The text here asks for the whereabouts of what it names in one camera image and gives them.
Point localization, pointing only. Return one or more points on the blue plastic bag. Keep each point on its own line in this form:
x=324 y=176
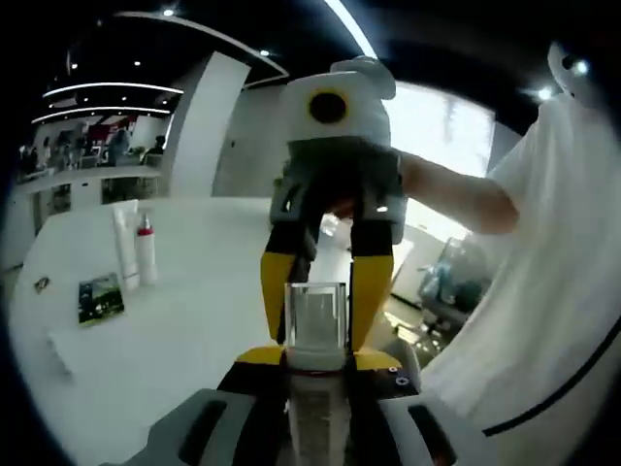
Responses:
x=441 y=281

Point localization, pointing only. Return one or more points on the white worn device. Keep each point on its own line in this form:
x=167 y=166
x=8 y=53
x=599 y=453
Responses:
x=565 y=73

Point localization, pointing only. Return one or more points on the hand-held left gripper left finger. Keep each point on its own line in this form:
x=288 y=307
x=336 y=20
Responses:
x=252 y=383

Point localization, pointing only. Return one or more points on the person in white shirt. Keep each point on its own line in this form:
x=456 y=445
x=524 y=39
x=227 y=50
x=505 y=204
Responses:
x=558 y=242

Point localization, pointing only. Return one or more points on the green skincare sachet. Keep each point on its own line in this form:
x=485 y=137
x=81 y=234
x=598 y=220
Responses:
x=102 y=301

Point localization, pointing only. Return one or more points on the white skincare tube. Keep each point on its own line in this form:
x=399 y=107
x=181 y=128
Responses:
x=125 y=242

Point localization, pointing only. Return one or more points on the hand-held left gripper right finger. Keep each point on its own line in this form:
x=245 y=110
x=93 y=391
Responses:
x=369 y=388

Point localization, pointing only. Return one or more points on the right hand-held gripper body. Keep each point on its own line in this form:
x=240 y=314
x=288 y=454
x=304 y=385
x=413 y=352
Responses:
x=335 y=131

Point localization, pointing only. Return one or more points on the long white counter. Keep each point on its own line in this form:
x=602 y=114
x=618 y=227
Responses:
x=97 y=175

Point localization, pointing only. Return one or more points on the clear skincare bottle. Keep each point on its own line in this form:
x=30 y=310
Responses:
x=315 y=315

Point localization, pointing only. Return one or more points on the small gold packet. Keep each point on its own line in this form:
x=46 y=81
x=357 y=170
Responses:
x=42 y=285

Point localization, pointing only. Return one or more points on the small white packet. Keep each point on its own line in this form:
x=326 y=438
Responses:
x=59 y=352

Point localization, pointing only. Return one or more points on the white bottle with red collar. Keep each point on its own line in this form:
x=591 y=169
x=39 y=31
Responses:
x=147 y=257

